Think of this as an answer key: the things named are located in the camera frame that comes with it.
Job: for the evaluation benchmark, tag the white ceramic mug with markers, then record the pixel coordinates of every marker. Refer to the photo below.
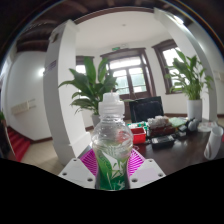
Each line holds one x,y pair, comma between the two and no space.
213,143

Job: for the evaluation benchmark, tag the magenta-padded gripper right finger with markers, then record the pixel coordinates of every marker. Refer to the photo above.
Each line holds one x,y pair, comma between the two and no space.
146,171

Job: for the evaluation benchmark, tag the clear green-labelled drink bottle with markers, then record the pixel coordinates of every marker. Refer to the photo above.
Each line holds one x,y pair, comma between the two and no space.
112,140

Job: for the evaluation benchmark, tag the grey-headed black microphone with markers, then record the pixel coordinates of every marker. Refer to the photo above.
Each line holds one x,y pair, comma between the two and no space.
193,125

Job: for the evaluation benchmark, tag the dark wooden glazed double door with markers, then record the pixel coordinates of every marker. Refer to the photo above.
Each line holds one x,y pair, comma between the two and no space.
131,75

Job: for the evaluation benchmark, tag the printed paper brochure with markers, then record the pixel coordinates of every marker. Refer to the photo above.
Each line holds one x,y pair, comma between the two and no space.
207,126

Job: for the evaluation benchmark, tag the black flat device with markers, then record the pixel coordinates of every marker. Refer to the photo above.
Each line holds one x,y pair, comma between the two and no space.
162,141

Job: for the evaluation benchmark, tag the leafy plant in white pot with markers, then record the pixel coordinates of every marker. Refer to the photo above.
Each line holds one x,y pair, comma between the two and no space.
191,76
91,86

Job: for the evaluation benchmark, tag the brown tray of white cups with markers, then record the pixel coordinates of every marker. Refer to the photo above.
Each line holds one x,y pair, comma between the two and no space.
160,126

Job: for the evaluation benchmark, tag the red carpeted staircase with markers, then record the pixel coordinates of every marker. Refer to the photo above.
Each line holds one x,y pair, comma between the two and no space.
18,143

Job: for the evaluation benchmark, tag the black chair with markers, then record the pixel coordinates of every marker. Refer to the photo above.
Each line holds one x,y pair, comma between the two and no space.
146,109

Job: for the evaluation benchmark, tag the red box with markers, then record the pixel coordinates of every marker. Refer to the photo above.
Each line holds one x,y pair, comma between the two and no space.
139,136

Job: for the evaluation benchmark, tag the pillar-mounted wall lamp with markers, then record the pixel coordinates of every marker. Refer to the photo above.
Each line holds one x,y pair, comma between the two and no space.
178,20

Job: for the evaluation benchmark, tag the green exit sign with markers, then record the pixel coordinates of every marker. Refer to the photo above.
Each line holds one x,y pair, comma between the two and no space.
116,48

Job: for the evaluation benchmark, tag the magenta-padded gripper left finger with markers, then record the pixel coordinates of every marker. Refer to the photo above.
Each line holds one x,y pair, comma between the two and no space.
77,170

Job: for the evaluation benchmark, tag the dark-framed window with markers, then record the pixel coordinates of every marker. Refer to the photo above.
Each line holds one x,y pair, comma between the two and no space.
81,68
170,58

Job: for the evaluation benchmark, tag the green booklet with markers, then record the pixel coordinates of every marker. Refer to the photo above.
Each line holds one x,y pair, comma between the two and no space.
178,121

